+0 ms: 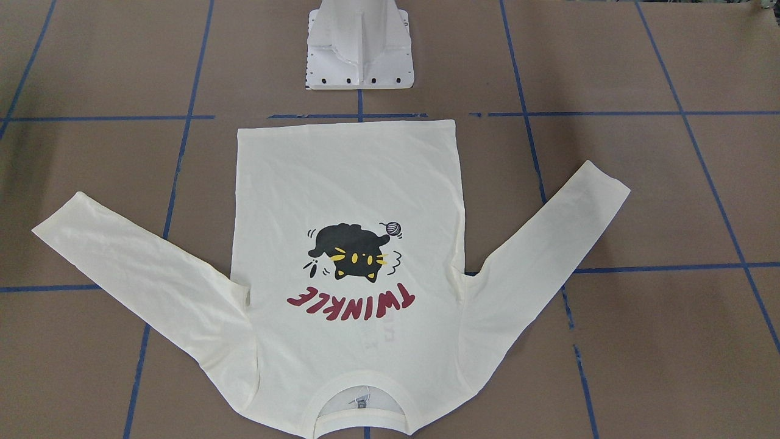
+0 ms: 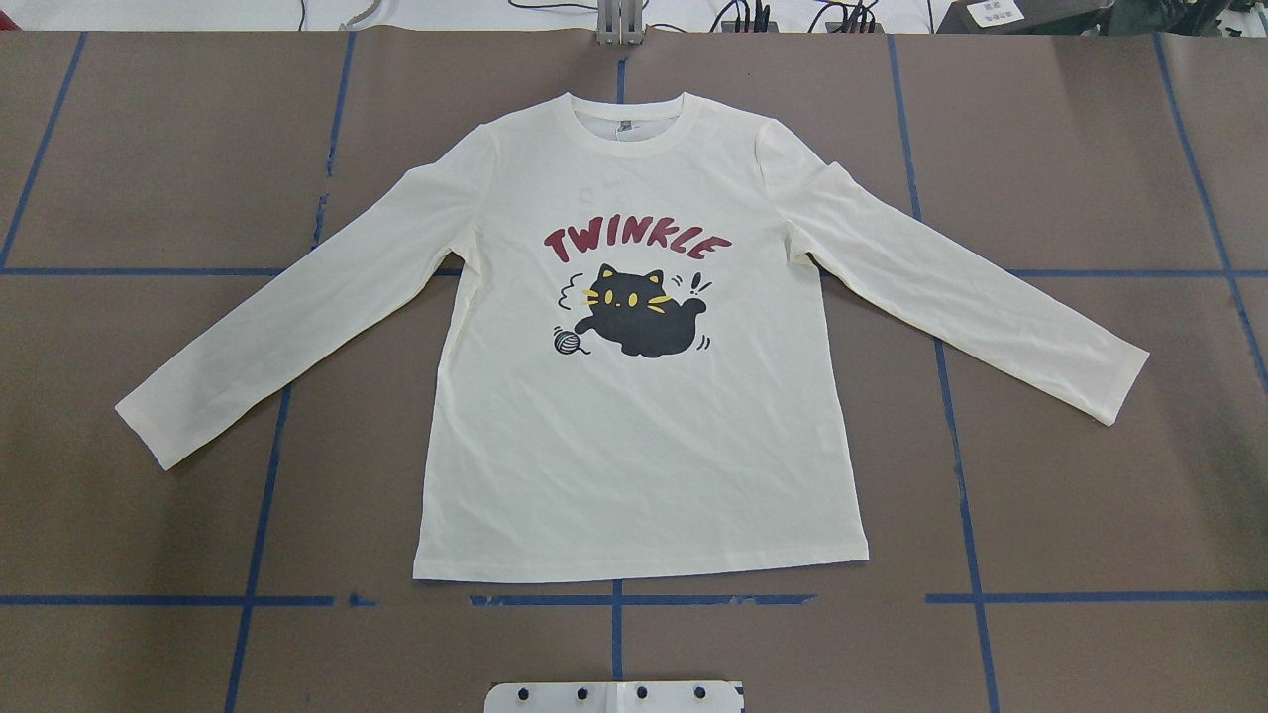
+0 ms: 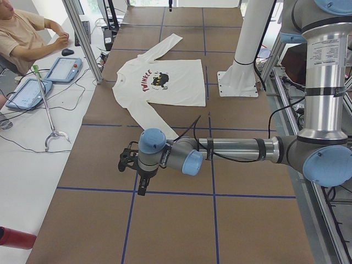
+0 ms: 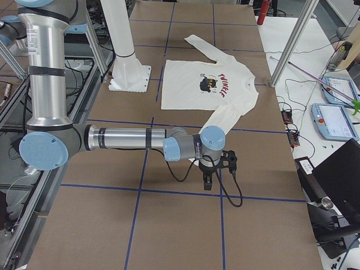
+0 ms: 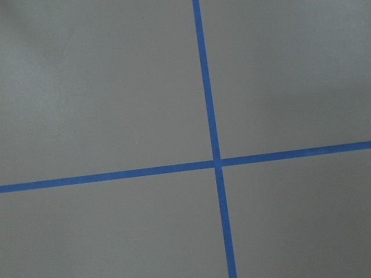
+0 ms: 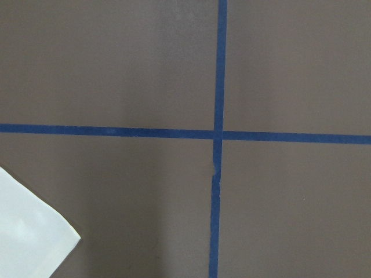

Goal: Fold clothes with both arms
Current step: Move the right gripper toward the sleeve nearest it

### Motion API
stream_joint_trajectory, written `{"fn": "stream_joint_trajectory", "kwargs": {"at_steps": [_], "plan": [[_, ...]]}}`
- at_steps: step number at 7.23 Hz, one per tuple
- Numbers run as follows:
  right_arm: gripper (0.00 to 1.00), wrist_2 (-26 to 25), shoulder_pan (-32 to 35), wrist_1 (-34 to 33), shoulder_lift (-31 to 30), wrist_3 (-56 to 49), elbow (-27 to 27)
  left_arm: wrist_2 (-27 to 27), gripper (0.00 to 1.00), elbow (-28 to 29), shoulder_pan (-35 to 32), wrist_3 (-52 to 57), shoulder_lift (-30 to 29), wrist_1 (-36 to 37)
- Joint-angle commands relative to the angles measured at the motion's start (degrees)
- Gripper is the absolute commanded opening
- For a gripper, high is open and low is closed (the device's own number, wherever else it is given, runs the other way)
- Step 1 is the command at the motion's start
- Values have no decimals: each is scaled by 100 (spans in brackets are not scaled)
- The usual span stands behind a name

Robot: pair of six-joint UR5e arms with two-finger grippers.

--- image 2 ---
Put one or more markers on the cream long-sleeve cat shirt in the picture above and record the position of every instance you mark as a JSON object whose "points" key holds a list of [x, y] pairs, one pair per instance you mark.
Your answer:
{"points": [[636, 380]]}

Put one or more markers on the white mounting plate with holes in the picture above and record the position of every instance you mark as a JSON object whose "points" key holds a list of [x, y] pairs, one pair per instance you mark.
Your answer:
{"points": [[617, 696]]}

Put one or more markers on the black box with label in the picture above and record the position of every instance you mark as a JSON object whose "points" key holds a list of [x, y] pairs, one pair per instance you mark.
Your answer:
{"points": [[1046, 18]]}

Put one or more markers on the grey aluminium post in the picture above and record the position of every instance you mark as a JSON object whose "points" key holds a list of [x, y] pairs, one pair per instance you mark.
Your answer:
{"points": [[620, 22]]}

